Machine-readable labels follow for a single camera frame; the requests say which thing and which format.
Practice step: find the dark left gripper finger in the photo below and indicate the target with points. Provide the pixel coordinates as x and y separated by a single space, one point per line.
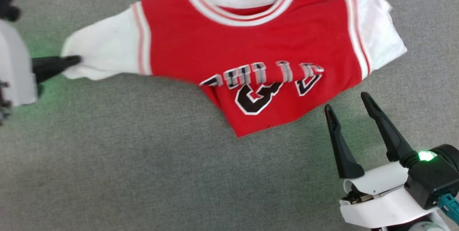
46 67

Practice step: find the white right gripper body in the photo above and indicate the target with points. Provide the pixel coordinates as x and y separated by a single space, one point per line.
380 209

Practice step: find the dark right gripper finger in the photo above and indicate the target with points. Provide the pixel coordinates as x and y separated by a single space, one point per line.
344 155
392 141

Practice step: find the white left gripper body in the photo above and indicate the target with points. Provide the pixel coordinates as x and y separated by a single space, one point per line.
14 69

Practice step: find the red and white jersey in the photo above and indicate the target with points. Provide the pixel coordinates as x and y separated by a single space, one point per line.
215 44

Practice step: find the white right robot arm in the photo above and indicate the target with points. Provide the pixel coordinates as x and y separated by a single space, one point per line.
426 227

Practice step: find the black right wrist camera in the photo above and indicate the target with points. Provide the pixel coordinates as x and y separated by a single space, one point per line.
430 180

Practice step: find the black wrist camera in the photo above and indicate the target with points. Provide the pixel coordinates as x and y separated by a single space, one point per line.
430 180
7 5

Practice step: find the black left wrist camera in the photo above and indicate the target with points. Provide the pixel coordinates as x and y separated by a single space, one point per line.
7 5

